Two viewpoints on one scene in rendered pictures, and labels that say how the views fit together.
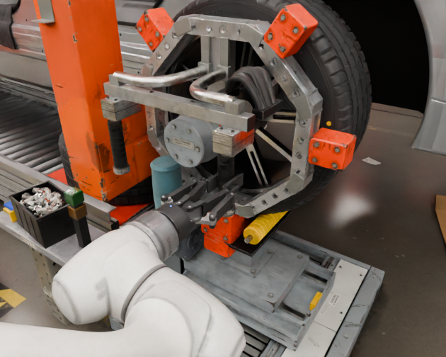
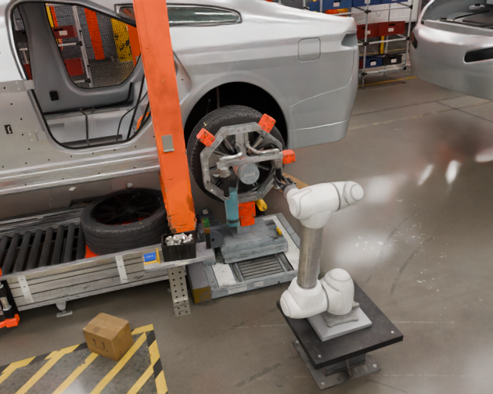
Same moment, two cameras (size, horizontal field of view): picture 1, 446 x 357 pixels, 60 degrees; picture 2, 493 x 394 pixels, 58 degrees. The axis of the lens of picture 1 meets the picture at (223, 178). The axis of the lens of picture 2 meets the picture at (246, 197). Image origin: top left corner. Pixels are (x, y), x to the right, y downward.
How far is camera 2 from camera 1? 232 cm
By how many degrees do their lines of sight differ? 42
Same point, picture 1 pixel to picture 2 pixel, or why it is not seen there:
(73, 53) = (184, 159)
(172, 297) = not seen: hidden behind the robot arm
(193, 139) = (254, 170)
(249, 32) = (256, 127)
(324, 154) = (288, 158)
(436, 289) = not seen: hidden behind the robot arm
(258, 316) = (269, 245)
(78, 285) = not seen: hidden behind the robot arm
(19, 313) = (160, 328)
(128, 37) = (121, 150)
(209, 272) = (237, 243)
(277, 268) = (257, 227)
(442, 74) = (290, 120)
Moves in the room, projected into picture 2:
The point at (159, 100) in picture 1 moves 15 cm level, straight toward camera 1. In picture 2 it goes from (246, 160) to (268, 164)
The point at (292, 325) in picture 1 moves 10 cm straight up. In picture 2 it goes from (281, 241) to (280, 231)
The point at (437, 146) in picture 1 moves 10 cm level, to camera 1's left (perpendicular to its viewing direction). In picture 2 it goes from (295, 145) to (288, 149)
